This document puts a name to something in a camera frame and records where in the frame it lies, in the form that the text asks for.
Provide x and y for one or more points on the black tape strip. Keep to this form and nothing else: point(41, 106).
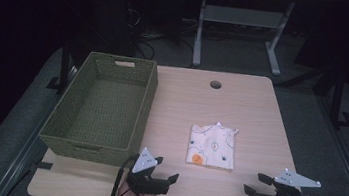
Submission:
point(44, 165)

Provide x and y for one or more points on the black metal stand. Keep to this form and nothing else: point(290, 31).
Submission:
point(64, 67)
point(338, 98)

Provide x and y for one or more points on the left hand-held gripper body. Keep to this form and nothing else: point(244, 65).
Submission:
point(146, 185)

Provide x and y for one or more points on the folded white patterned cloth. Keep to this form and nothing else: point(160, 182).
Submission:
point(211, 148)

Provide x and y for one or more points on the green woven basket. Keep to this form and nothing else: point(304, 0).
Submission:
point(107, 110)

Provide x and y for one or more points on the grey metal desk frame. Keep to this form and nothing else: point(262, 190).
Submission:
point(239, 17)

